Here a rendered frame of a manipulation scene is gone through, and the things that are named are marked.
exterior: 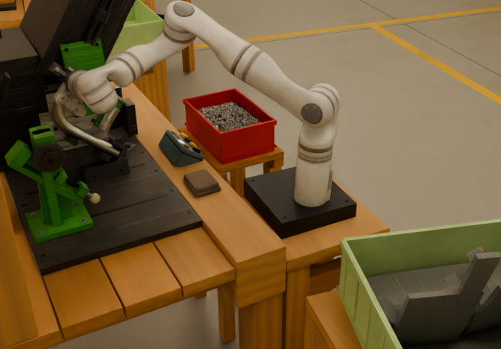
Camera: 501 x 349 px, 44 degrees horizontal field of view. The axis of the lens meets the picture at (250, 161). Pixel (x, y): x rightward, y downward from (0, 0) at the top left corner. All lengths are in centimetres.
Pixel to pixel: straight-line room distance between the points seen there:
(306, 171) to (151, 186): 46
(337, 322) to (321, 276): 23
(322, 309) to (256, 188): 41
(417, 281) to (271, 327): 41
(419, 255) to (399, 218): 170
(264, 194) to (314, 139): 24
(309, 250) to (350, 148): 230
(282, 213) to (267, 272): 18
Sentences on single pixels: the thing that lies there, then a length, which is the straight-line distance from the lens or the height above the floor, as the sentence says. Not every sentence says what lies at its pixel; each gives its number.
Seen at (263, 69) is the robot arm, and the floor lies 128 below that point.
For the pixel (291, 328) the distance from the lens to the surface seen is 178.
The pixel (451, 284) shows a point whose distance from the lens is 134.
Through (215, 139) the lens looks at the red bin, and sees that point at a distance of 210.
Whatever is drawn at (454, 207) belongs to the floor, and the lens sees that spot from 345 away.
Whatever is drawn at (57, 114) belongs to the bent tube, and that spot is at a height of 111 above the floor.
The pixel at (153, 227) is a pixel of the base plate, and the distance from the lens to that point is 165.
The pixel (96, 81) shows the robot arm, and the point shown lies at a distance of 149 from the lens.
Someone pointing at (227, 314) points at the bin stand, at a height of 14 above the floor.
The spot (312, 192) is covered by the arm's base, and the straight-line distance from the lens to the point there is 168.
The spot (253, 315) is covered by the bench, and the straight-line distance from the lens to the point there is 167.
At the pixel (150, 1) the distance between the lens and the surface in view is 448.
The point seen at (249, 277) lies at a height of 84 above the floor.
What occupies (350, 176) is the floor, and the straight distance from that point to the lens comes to 360.
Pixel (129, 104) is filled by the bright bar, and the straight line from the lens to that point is 207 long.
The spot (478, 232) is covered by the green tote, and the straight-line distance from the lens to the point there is 164.
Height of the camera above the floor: 186
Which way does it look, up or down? 30 degrees down
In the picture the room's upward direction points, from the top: 1 degrees counter-clockwise
